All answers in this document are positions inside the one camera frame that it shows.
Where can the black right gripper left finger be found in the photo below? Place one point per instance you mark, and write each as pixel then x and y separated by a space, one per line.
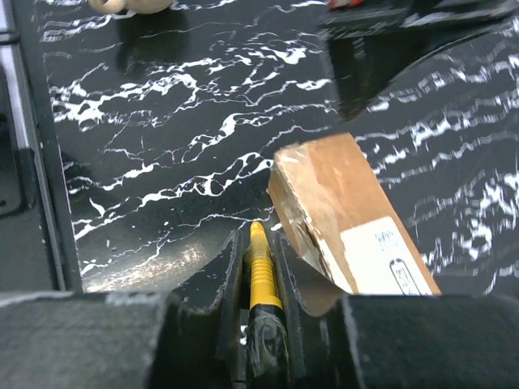
pixel 185 338

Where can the beige ceramic mug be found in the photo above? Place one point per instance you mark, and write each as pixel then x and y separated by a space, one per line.
pixel 143 7

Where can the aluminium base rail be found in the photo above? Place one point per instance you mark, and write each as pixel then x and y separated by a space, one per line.
pixel 38 249

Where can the yellow utility knife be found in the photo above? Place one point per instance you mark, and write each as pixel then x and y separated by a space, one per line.
pixel 267 339

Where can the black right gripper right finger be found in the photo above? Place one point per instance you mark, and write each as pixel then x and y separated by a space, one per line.
pixel 337 340

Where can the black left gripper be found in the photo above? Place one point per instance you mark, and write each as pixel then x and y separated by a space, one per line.
pixel 455 58

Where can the brown cardboard express box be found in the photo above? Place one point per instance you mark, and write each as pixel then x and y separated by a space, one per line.
pixel 340 221

